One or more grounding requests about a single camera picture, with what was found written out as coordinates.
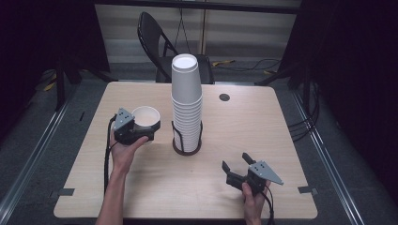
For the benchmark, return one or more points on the white paper cup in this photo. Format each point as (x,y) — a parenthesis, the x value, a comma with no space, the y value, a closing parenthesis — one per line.
(146,118)

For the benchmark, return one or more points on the dark round table grommet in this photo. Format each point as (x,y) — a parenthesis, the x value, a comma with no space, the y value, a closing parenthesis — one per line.
(224,97)

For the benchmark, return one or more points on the yellow floor tape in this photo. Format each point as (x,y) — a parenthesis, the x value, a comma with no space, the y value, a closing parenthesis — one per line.
(222,62)
(50,85)

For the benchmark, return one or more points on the stack of white cups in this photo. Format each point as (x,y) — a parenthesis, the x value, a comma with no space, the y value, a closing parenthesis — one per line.
(187,93)

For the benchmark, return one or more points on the person's right hand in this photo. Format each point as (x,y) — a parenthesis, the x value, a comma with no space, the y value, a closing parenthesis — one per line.
(254,206)

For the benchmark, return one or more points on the dark curtain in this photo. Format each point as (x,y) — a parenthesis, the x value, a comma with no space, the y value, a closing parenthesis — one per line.
(353,62)
(47,31)

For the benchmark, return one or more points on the black folding chair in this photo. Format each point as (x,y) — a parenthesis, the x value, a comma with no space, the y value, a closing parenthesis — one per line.
(150,34)

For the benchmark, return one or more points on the grey tape strip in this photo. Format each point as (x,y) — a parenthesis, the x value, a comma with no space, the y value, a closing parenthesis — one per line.
(307,189)
(66,192)

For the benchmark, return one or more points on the black metal stand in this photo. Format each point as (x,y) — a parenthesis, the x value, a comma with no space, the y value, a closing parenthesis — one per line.
(60,84)
(281,75)

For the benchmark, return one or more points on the metal floor rail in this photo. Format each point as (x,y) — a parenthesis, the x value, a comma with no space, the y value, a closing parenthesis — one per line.
(325,156)
(34,156)

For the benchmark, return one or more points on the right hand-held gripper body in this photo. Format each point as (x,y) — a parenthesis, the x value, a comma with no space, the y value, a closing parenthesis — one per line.
(263,173)

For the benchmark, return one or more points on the person's left hand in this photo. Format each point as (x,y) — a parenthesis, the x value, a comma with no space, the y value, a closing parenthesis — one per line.
(122,156)

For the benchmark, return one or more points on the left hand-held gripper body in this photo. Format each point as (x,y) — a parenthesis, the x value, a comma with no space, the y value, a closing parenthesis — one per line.
(124,120)

